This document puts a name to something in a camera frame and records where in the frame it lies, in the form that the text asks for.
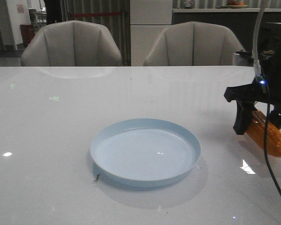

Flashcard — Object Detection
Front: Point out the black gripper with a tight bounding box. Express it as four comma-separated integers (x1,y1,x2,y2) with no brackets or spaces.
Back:
224,22,281,135

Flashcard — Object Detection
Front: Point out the orange plastic corn cob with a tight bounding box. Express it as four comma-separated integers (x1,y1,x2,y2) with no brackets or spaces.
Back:
246,110,281,158

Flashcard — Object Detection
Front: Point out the light blue round plate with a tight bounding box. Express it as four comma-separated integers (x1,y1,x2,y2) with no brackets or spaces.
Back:
90,119,201,187

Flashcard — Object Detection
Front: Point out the grey counter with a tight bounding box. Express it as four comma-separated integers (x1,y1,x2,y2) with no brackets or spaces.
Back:
172,7,281,65

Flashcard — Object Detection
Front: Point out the right beige leather chair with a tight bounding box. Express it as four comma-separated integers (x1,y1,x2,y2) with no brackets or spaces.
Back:
143,22,245,66

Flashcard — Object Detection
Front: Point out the beige leather chair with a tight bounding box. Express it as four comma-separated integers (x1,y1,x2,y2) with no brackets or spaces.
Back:
143,22,245,66
21,20,122,67

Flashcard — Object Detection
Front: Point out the fruit bowl on counter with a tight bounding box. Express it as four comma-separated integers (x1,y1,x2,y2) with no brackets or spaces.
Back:
226,0,248,8

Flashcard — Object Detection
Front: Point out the white cabinet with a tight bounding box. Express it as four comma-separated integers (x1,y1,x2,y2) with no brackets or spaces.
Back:
130,0,173,66

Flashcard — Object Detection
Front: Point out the left beige leather chair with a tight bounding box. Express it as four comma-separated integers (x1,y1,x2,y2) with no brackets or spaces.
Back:
21,20,122,67

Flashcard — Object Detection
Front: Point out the red barrier belt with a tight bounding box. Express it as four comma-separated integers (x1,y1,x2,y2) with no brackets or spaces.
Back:
67,11,123,17

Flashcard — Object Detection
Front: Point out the person in dark clothes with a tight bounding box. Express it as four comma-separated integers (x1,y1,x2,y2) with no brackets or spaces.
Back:
44,0,62,25

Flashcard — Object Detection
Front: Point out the red bin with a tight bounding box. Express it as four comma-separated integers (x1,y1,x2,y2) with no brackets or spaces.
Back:
20,24,35,47

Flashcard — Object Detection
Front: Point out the black cable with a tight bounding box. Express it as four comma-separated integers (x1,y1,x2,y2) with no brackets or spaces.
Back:
263,77,281,211

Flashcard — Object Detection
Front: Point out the white cable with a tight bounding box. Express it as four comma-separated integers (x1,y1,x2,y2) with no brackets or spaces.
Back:
252,0,269,78

